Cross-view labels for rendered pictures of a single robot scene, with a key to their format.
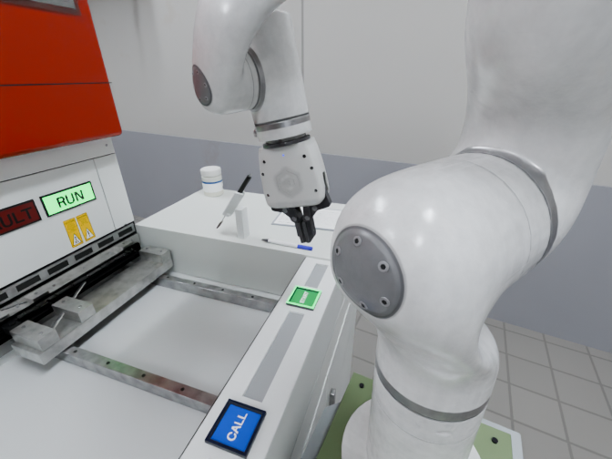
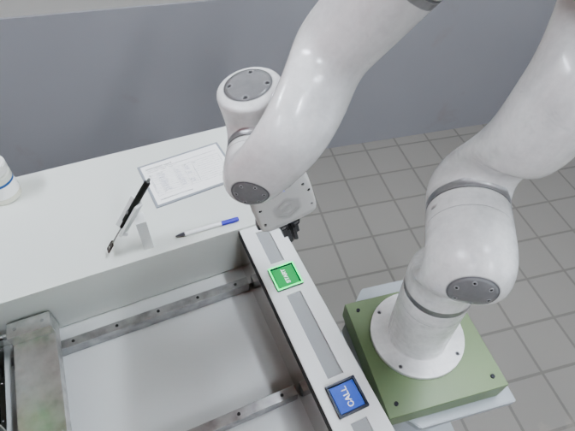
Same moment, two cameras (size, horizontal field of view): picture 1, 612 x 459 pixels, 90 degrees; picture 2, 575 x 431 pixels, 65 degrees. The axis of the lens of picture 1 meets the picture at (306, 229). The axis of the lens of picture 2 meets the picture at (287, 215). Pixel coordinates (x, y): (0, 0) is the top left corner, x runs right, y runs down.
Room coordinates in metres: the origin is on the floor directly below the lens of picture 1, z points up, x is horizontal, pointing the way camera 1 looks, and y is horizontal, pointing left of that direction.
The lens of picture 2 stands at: (0.11, 0.36, 1.74)
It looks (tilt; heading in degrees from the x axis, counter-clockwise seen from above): 49 degrees down; 316
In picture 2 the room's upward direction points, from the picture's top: 2 degrees clockwise
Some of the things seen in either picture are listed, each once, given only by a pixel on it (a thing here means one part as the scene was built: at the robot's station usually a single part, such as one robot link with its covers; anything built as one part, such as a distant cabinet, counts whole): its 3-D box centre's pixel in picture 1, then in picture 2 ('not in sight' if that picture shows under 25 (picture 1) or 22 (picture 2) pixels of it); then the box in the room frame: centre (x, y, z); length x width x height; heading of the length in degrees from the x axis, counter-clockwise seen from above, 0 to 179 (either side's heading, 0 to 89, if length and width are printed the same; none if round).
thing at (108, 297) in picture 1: (107, 297); (44, 412); (0.59, 0.49, 0.87); 0.36 x 0.08 x 0.03; 161
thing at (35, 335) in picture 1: (35, 334); not in sight; (0.44, 0.54, 0.89); 0.08 x 0.03 x 0.03; 71
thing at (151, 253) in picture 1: (155, 253); (31, 327); (0.75, 0.44, 0.89); 0.08 x 0.03 x 0.03; 71
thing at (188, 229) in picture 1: (259, 235); (129, 222); (0.87, 0.15, 0.89); 0.62 x 0.35 x 0.14; 71
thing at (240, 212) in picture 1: (235, 213); (133, 226); (0.73, 0.18, 1.03); 0.06 x 0.04 x 0.13; 71
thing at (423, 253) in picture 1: (427, 294); (457, 263); (0.22, -0.11, 1.18); 0.19 x 0.12 x 0.24; 126
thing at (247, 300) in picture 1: (209, 290); (139, 321); (0.65, 0.26, 0.84); 0.50 x 0.02 x 0.03; 71
